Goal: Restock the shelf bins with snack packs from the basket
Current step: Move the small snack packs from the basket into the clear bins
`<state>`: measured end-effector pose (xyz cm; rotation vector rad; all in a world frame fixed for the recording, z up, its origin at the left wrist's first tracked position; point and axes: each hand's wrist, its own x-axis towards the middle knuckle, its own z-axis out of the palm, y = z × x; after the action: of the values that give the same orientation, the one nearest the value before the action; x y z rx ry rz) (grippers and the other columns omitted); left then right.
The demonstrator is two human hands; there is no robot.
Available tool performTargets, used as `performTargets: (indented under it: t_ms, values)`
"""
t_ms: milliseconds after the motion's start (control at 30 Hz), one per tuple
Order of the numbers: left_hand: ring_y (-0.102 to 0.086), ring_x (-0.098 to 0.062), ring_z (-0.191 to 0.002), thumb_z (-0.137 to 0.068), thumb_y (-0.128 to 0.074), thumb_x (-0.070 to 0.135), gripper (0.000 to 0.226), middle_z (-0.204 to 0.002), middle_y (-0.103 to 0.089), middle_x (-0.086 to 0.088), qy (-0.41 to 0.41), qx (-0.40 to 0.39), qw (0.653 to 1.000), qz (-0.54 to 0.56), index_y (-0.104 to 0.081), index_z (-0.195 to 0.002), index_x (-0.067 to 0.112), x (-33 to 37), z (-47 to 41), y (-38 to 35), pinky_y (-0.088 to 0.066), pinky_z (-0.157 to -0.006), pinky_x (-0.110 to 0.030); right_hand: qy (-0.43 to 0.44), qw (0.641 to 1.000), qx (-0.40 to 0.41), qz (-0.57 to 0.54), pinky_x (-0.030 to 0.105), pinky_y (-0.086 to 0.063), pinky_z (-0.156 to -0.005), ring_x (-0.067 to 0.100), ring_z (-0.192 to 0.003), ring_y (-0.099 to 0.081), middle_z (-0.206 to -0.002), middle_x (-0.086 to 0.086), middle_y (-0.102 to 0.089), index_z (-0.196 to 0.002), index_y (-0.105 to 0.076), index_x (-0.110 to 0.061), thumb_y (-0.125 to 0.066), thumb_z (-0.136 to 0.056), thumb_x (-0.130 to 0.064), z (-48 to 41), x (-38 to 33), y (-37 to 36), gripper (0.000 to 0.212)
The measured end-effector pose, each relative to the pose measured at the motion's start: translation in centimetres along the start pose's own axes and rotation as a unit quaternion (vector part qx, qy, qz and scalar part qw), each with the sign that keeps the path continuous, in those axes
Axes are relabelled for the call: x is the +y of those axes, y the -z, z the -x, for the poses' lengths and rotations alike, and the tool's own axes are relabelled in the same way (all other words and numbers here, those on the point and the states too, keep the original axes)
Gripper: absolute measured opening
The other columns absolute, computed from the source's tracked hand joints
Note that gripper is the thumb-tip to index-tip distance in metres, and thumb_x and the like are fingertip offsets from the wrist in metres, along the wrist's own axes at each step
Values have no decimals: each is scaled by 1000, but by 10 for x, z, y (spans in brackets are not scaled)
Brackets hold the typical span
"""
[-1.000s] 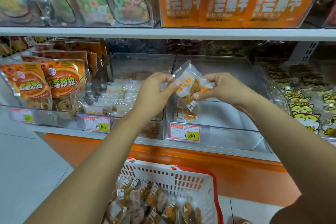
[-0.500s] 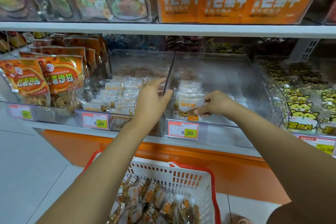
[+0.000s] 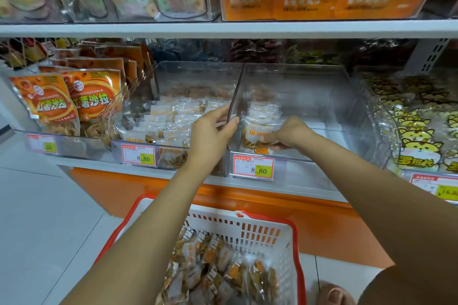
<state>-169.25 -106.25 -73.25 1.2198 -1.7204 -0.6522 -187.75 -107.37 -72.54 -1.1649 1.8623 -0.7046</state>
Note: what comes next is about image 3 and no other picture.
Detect person's right hand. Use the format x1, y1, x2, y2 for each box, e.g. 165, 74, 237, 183
268, 115, 317, 157

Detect person's left hand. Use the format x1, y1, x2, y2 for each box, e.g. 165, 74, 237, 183
185, 104, 241, 177

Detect white red-rimmed shopping basket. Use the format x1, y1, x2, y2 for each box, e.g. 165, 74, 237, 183
96, 193, 307, 305

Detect white snack shelf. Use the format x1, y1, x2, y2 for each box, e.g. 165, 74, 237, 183
0, 0, 458, 205

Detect pile of small brown snacks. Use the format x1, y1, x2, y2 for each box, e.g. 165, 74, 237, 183
157, 224, 281, 305

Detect stack of orange packets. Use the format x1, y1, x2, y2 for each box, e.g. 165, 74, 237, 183
7, 42, 155, 142

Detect person's right forearm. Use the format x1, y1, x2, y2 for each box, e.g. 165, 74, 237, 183
297, 130, 458, 305

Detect person's left forearm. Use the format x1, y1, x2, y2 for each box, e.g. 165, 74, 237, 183
61, 162, 217, 305

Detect orange shelf base panel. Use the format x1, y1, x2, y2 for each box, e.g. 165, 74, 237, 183
68, 167, 395, 270

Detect yellow hamster snack packets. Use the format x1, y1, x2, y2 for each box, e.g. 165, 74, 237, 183
361, 72, 458, 173

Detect person's right leg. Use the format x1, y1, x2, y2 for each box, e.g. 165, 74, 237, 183
358, 264, 458, 305

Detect white yellow price tag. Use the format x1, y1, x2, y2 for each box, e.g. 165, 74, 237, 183
409, 173, 458, 202
231, 153, 276, 181
26, 134, 60, 155
120, 142, 157, 167

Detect pink clog sandal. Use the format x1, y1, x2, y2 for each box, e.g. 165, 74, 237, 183
315, 283, 357, 305

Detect white wire mesh panel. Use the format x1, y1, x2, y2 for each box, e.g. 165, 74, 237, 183
0, 38, 58, 75

